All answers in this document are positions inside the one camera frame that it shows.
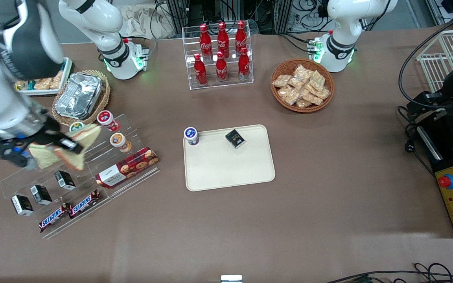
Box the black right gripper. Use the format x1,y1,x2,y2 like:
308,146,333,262
0,117,84,157

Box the ham sandwich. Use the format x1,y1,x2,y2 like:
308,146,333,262
53,123,102,172

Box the wrapped triangle sandwich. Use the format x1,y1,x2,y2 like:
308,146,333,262
28,143,60,171

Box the cream plastic tray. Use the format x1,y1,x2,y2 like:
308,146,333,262
182,124,276,192

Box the small black box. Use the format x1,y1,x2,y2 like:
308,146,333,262
31,184,53,206
225,129,247,149
10,195,35,217
54,170,76,191

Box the clear acrylic step stand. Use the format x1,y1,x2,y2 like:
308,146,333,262
0,114,160,239

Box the red lid yogurt cup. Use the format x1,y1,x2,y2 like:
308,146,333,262
96,110,120,132

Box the silver foil container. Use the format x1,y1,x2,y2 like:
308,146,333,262
55,72,105,120

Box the orange lid yogurt cup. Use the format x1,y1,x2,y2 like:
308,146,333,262
109,132,132,153

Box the flat wicker basket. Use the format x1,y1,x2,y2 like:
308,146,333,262
51,70,111,127

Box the Snickers bar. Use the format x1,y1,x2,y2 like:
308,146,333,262
39,203,72,233
68,189,101,219

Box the red cookie box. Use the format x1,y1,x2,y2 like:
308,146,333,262
95,146,160,189

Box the white rectangular bin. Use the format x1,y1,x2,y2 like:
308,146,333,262
13,57,74,97

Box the blue lid yogurt cup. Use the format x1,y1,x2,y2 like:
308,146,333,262
183,126,200,146

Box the beige crumpled cloth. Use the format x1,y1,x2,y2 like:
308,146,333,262
120,4,177,40

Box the red Coca-Cola bottle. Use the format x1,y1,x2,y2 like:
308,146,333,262
235,20,248,56
215,51,228,83
216,21,230,59
193,53,208,86
199,23,213,60
238,47,251,81

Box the round brown wicker basket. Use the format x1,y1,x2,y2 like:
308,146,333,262
270,58,335,114

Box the clear acrylic bottle rack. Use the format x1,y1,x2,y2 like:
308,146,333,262
182,24,254,91

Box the white wire basket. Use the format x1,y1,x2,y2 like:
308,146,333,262
416,28,453,93

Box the thick black cable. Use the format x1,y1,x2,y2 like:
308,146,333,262
398,9,453,111

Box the black cable with plug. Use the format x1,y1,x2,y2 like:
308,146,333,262
397,105,436,178

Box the black floor cables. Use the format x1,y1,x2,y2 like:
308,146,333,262
324,262,453,283

